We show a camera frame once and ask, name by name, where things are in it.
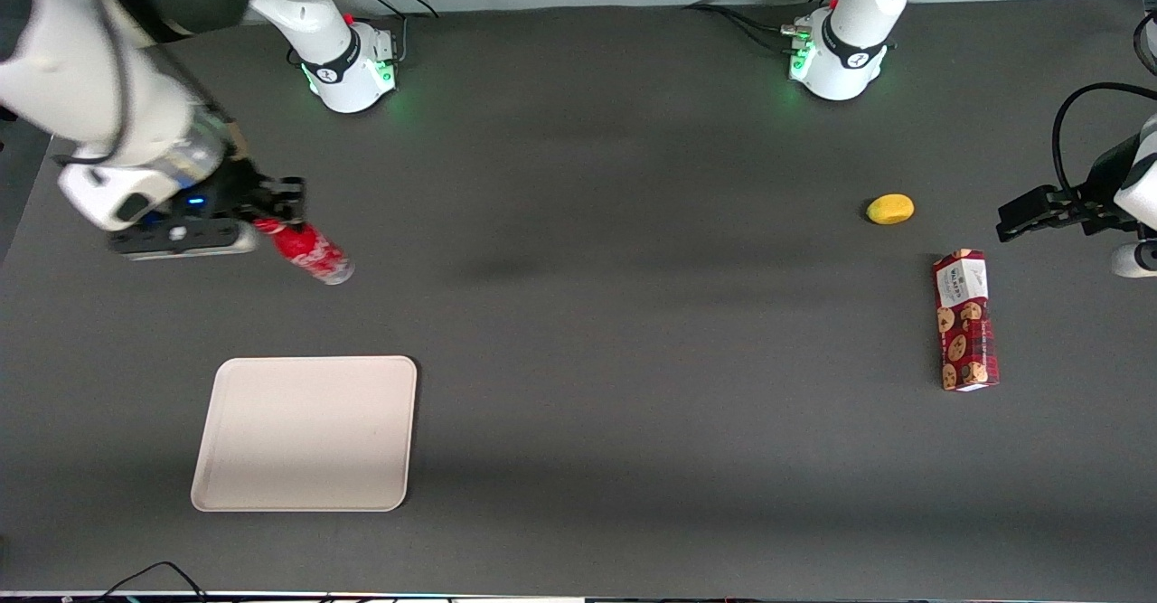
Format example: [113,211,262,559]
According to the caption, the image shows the yellow lemon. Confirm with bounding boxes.
[866,193,916,225]

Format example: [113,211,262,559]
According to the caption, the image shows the beige rectangular tray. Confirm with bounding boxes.
[190,355,419,513]

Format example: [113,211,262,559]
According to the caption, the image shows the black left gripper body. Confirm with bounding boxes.
[1072,137,1142,230]

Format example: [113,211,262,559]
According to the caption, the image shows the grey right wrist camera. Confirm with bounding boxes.
[107,217,259,261]

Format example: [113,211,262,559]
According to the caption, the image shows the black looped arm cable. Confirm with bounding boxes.
[1051,82,1157,202]

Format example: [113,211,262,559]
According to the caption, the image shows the black table edge cable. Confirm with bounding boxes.
[89,561,211,603]

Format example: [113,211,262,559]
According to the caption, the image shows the black left base cable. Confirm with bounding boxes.
[683,0,843,54]

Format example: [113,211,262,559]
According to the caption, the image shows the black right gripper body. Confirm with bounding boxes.
[149,158,272,228]

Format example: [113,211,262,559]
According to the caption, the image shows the red cookie box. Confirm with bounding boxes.
[932,249,1001,392]

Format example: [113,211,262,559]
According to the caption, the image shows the red coke bottle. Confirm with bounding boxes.
[252,217,356,287]

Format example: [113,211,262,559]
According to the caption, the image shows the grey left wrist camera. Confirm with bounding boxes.
[1110,240,1157,279]

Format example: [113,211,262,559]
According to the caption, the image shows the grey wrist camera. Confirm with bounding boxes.
[1110,240,1157,279]
[107,217,259,261]

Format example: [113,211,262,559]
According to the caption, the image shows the black corner cable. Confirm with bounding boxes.
[1133,12,1157,74]

